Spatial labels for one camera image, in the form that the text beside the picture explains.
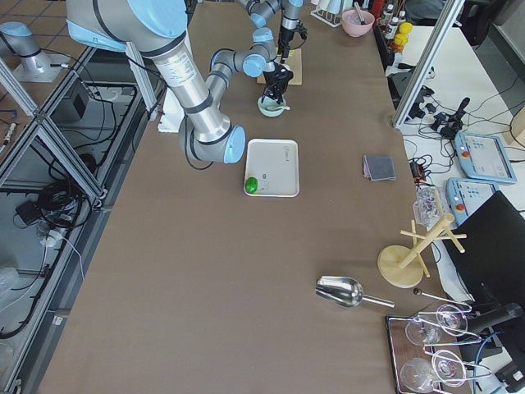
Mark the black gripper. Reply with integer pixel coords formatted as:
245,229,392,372
278,20,308,56
261,68,293,105

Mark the white ceramic soup spoon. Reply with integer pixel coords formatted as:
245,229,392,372
267,105,290,112

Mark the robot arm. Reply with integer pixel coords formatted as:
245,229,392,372
244,0,308,62
66,1,303,163

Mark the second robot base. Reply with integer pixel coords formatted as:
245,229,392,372
1,21,62,83

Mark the mint green bowl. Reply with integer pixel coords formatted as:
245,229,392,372
257,97,290,117

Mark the pink bowl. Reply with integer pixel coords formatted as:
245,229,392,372
341,9,376,37

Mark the metal tube in bowl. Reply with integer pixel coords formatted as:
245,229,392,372
354,2,366,25

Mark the wooden cutting board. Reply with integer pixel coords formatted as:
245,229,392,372
273,48,303,87

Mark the cream rabbit serving tray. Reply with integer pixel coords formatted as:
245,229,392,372
244,139,299,198

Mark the green lime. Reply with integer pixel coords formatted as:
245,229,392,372
244,176,258,195

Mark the grey folded cloth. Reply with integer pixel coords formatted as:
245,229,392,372
363,155,397,181

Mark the metal scoop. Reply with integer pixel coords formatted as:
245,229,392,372
315,275,395,308

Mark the wooden mug tree stand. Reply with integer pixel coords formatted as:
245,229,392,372
377,190,467,288

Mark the blue teach pendant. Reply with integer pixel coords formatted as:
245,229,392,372
454,132,518,184

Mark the black monitor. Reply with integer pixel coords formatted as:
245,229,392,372
449,190,525,341

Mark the wine glass rack tray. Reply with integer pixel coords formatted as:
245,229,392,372
386,304,491,393

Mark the aluminium frame post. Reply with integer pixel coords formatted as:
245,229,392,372
392,0,464,130

